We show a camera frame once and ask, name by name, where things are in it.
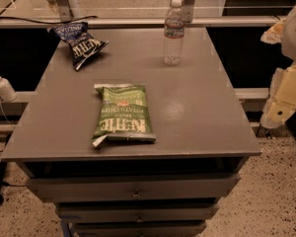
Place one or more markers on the grey drawer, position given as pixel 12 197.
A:
pixel 146 229
pixel 126 188
pixel 137 213

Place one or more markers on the clear plastic water bottle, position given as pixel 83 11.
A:
pixel 174 32

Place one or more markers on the bottom grey drawer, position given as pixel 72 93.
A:
pixel 146 229

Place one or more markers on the middle grey drawer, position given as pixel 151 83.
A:
pixel 137 213

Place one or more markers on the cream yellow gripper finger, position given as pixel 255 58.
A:
pixel 279 106

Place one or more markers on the blue Kettle chip bag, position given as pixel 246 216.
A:
pixel 82 44

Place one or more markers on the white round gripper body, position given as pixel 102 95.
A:
pixel 295 34

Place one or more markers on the grey drawer cabinet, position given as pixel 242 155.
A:
pixel 199 123

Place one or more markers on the metal frame post left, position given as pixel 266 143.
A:
pixel 68 9

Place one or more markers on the green Kettle chip bag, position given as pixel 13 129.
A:
pixel 124 114

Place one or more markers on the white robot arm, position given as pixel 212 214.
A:
pixel 284 32

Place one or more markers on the top grey drawer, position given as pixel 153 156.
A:
pixel 126 188

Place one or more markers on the white pump dispenser bottle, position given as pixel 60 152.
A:
pixel 7 92

